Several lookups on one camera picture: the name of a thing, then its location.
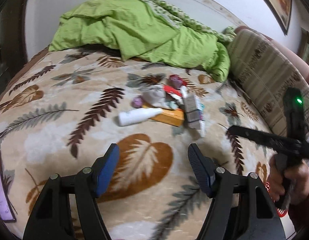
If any white blue box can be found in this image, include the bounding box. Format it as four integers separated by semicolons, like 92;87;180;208
180;86;205;137

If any orange ointment box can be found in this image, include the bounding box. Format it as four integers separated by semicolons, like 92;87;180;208
151;108;184;127

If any white spray bottle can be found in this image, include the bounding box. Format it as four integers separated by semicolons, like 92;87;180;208
118;108;163;126

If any white sock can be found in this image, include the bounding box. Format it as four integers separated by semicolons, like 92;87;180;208
141;85;178;110

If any teal tissue pack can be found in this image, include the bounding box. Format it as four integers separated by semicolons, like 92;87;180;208
196;98;204;120

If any red white torn wrapper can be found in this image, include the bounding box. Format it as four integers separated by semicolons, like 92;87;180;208
163;85;182;100

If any red mesh trash basket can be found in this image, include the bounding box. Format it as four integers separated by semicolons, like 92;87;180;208
264;180;289;218

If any person's right hand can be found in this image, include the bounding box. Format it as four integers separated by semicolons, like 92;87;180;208
267;154;309;205

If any smartphone with pink screen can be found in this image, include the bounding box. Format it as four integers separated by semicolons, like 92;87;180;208
0;151;17;223

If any pink headboard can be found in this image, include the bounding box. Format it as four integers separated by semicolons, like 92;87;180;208
234;25;309;85

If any striped beige bolster pillow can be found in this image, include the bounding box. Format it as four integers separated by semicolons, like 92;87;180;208
227;29;309;138

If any leaf pattern bed blanket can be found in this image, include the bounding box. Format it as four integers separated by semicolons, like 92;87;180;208
0;49;274;239

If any red purple candy wrapper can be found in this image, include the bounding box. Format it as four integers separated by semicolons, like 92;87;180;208
169;74;187;89

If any small purple ball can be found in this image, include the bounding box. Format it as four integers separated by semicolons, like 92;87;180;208
131;96;144;108

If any green quilt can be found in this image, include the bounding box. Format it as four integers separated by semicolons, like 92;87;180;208
49;0;235;82

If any wooden door with glass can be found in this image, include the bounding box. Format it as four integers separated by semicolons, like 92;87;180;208
0;0;27;95

